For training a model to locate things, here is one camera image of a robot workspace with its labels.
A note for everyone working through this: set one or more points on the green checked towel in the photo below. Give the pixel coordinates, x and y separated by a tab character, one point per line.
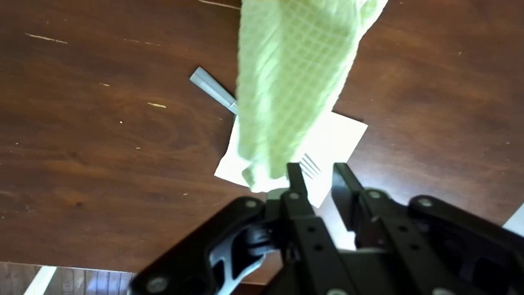
295	81

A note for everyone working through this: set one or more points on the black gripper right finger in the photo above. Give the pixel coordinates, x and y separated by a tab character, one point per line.
414	245

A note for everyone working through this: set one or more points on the white napkin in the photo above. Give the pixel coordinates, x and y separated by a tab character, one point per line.
337	136

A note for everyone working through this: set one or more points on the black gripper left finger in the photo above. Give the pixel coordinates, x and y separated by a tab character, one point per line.
305	234

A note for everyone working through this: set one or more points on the silver fork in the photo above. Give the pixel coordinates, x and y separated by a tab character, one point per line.
210	83

